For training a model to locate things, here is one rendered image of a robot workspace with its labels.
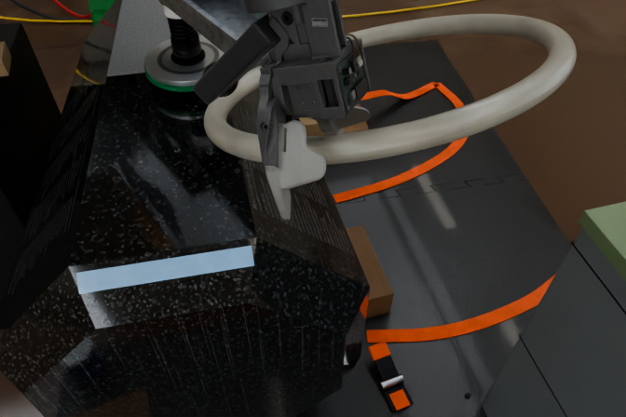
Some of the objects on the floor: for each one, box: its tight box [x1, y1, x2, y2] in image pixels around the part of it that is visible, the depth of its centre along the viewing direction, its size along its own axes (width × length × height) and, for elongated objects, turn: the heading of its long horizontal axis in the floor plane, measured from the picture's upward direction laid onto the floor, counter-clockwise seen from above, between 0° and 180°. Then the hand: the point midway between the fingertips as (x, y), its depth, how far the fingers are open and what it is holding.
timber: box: [346, 225, 394, 318], centre depth 183 cm, size 30×12×12 cm, turn 16°
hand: (313, 181), depth 57 cm, fingers open, 14 cm apart
